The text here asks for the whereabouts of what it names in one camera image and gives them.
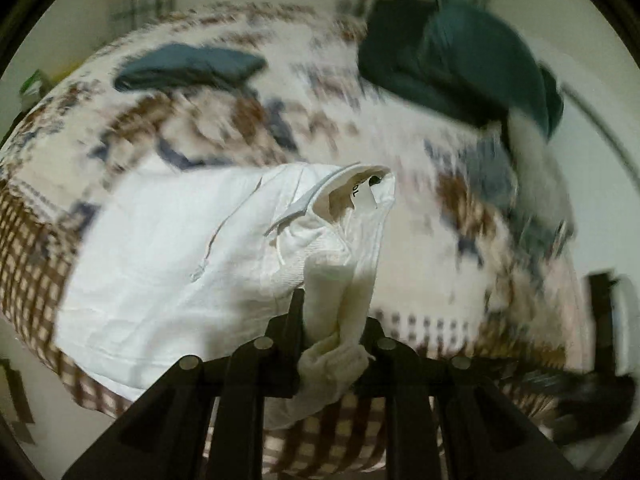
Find brown checkered blanket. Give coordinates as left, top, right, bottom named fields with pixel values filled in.
left=0, top=179, right=452, bottom=476

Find floral bed sheet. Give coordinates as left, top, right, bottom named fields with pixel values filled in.
left=1, top=3, right=591, bottom=370

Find dark green garment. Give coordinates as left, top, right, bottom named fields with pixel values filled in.
left=358, top=0, right=564, bottom=138

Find folded teal garment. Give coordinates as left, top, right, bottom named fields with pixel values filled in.
left=113, top=44, right=267, bottom=92

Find white pants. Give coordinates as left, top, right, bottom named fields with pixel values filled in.
left=54, top=162, right=395, bottom=429

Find grey blue denim garment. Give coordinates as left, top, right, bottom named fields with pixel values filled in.
left=460, top=110, right=575, bottom=261

